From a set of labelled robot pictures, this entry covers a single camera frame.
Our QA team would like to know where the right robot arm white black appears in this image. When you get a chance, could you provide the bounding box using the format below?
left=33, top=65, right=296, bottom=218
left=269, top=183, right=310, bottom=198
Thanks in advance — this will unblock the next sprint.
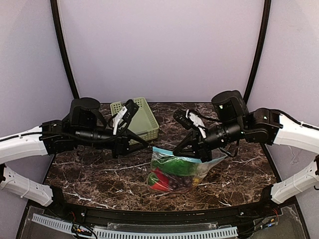
left=173, top=90, right=319, bottom=162

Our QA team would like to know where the beige plastic basket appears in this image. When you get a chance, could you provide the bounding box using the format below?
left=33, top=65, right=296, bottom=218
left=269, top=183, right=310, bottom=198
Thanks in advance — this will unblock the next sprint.
left=110, top=97, right=159, bottom=141

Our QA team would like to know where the dark red grapes bunch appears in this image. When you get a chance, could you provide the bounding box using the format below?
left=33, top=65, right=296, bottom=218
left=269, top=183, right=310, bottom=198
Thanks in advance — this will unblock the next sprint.
left=168, top=175, right=193, bottom=191

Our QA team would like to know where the black frame post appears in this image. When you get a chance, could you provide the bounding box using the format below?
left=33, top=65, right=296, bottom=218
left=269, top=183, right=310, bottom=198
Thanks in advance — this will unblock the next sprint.
left=243, top=0, right=272, bottom=103
left=50, top=0, right=79, bottom=99

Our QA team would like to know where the black curved front rail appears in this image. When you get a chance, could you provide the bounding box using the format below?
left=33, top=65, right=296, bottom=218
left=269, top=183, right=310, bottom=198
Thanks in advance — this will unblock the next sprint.
left=45, top=202, right=276, bottom=230

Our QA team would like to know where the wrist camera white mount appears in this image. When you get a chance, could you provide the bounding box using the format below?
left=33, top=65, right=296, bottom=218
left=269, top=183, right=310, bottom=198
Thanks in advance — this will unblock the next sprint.
left=173, top=109, right=208, bottom=138
left=113, top=99, right=139, bottom=135

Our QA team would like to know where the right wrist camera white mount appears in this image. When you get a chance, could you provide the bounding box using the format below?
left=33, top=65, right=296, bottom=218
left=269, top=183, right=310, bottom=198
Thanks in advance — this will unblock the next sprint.
left=173, top=109, right=208, bottom=138

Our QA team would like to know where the orange red chili pepper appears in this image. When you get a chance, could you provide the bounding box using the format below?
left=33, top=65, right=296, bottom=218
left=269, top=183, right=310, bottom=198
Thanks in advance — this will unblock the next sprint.
left=147, top=168, right=171, bottom=192

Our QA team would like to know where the clear zip top bag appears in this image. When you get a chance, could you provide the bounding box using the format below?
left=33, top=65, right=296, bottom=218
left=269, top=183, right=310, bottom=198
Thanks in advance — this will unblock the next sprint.
left=147, top=147, right=227, bottom=194

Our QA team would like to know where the green bok choy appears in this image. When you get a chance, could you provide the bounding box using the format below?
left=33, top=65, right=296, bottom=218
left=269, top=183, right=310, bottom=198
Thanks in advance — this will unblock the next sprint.
left=151, top=157, right=197, bottom=176

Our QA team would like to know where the right black frame post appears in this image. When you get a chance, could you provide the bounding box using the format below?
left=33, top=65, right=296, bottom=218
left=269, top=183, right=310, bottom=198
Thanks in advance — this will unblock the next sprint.
left=243, top=0, right=272, bottom=103

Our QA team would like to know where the left black frame post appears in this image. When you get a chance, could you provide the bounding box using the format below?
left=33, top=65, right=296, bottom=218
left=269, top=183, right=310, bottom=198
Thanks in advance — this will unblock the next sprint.
left=50, top=0, right=79, bottom=99

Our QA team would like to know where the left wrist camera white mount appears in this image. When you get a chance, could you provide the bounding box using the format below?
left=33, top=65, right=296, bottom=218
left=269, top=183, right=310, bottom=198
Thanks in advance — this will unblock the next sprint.
left=113, top=99, right=139, bottom=135

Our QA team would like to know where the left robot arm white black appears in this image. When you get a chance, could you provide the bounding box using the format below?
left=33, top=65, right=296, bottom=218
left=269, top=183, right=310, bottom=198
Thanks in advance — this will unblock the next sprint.
left=0, top=98, right=149, bottom=207

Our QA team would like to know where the white slotted cable duct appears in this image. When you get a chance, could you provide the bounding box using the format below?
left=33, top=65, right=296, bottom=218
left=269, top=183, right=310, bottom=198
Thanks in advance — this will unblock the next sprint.
left=31, top=213, right=238, bottom=239

